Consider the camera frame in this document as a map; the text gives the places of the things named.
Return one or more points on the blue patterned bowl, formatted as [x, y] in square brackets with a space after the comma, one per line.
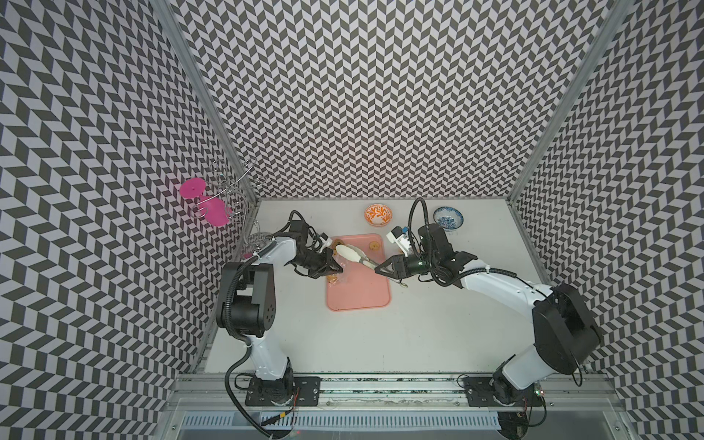
[448, 217]

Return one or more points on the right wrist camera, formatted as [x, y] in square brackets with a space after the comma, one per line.
[397, 236]

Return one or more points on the orange patterned bowl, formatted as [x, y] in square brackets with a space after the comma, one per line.
[378, 215]

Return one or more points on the pink plastic tray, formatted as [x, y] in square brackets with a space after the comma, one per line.
[366, 289]

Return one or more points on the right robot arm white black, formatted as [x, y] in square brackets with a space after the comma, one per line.
[565, 331]

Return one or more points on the clear bag with pink contents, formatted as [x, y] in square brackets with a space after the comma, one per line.
[343, 276]

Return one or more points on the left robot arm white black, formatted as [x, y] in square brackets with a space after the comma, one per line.
[246, 305]

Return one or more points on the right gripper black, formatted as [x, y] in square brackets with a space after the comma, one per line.
[399, 267]

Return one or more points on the pink stemmed glass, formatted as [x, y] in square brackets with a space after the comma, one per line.
[210, 208]

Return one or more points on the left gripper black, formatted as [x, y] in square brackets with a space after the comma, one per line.
[325, 268]

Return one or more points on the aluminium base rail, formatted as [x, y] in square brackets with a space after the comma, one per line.
[341, 406]

